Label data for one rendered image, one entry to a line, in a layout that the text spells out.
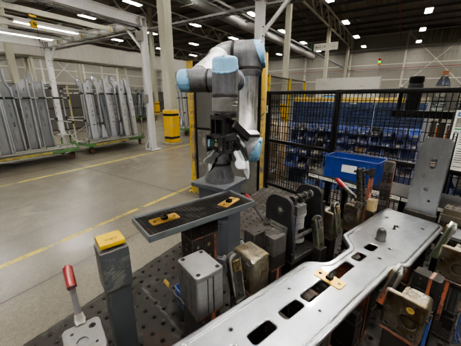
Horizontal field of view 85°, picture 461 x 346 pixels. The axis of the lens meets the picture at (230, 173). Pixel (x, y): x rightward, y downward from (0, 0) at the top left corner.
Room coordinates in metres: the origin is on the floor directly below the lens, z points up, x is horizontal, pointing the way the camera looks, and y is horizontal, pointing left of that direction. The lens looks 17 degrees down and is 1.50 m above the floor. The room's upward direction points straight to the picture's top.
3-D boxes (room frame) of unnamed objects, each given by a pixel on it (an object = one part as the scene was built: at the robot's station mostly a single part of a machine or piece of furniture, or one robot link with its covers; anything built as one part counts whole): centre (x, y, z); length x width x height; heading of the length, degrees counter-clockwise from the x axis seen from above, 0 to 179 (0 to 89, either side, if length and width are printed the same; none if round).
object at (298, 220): (0.83, -0.24, 0.94); 0.18 x 0.13 x 0.49; 128
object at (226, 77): (0.78, 0.02, 1.56); 0.09 x 0.08 x 0.11; 168
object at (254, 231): (0.72, -0.08, 0.90); 0.05 x 0.05 x 0.40; 38
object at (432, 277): (0.64, -0.60, 0.84); 0.11 x 0.08 x 0.29; 38
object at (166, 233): (0.73, 0.10, 1.16); 0.37 x 0.14 x 0.02; 128
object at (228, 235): (1.22, 0.06, 0.90); 0.21 x 0.21 x 0.40; 57
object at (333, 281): (0.61, -0.28, 1.01); 0.08 x 0.04 x 0.01; 38
